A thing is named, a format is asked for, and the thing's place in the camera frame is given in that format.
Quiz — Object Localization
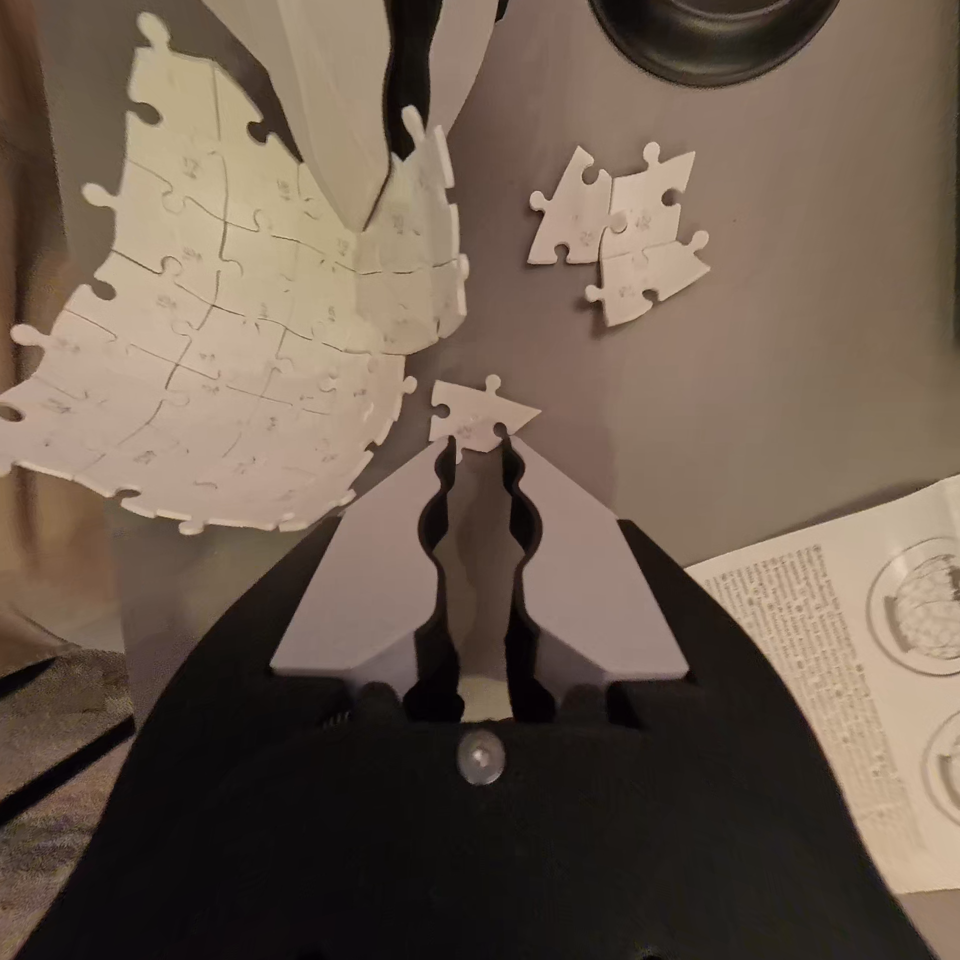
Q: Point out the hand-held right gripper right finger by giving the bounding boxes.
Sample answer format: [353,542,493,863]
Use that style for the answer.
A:
[498,435,691,717]

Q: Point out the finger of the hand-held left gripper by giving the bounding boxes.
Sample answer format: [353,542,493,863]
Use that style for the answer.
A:
[199,0,412,234]
[408,0,504,151]

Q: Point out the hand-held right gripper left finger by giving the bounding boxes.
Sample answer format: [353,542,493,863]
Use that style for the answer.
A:
[268,435,463,708]

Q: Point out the single small puzzle piece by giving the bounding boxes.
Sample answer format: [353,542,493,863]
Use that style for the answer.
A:
[428,374,543,456]

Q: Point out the partly built puzzle ball shell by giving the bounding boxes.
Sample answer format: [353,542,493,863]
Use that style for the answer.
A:
[0,13,471,538]

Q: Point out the joined three puzzle pieces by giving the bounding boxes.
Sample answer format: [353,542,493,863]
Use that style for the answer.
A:
[526,141,712,330]

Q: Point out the paper instruction sheet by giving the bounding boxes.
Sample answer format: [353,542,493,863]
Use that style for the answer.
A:
[684,474,960,898]

